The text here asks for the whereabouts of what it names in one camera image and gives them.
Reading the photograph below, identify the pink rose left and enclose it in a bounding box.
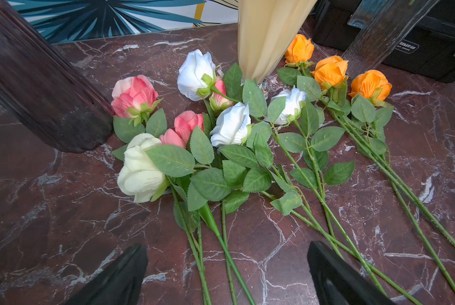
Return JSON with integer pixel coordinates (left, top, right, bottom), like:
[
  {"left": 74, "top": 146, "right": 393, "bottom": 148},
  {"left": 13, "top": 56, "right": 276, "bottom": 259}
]
[{"left": 111, "top": 75, "right": 163, "bottom": 143}]

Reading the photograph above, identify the pink rose small bud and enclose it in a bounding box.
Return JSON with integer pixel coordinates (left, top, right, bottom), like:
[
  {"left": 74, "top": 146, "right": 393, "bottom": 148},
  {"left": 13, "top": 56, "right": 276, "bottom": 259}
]
[{"left": 209, "top": 77, "right": 235, "bottom": 113}]

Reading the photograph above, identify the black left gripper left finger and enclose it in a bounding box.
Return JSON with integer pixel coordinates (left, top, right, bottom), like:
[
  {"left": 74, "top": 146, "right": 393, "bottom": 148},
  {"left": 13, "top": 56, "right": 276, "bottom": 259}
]
[{"left": 66, "top": 243, "right": 148, "bottom": 304}]

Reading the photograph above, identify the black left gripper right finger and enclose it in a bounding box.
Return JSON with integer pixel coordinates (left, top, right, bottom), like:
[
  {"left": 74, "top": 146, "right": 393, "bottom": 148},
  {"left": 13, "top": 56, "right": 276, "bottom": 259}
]
[{"left": 307, "top": 241, "right": 394, "bottom": 305}]

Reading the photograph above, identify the white rose top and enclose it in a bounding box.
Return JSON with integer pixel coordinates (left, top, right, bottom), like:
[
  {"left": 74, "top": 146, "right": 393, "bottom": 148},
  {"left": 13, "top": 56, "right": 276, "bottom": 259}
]
[{"left": 176, "top": 49, "right": 423, "bottom": 305}]

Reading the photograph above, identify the black plastic toolbox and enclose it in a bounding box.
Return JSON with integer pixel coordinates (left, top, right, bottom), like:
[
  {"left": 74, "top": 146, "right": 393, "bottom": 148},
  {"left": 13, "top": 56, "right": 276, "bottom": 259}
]
[{"left": 313, "top": 1, "right": 455, "bottom": 83}]

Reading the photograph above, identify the clear glass vase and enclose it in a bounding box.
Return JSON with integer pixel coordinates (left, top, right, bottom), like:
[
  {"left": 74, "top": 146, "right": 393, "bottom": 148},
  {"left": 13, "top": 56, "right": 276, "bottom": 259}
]
[{"left": 343, "top": 0, "right": 438, "bottom": 79}]

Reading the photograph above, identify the cream yellow fluted vase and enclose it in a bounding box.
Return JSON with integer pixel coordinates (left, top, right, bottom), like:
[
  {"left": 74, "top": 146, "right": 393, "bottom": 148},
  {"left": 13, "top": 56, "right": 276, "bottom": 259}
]
[{"left": 238, "top": 0, "right": 316, "bottom": 85}]

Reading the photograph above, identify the dark purple ribbed vase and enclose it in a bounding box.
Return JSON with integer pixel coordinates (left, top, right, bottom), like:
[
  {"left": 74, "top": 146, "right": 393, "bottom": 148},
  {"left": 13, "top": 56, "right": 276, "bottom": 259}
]
[{"left": 0, "top": 1, "right": 113, "bottom": 153}]

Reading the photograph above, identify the pink rose centre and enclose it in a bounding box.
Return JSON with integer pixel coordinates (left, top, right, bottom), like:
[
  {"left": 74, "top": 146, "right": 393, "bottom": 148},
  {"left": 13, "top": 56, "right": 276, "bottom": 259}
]
[{"left": 160, "top": 111, "right": 255, "bottom": 304}]

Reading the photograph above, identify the cream rose large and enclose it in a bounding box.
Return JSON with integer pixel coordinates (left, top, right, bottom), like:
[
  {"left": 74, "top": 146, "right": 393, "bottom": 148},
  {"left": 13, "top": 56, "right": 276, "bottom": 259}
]
[{"left": 117, "top": 133, "right": 212, "bottom": 304}]

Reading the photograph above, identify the white rose right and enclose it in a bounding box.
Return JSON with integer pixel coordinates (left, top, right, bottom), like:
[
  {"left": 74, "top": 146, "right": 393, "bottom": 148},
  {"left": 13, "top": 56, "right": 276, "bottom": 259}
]
[{"left": 266, "top": 88, "right": 385, "bottom": 293}]

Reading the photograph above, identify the orange rose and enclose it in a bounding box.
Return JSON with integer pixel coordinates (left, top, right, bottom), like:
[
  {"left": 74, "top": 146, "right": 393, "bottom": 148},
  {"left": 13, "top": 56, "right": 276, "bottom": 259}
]
[
  {"left": 343, "top": 70, "right": 455, "bottom": 294},
  {"left": 276, "top": 34, "right": 455, "bottom": 264},
  {"left": 311, "top": 55, "right": 455, "bottom": 268}
]

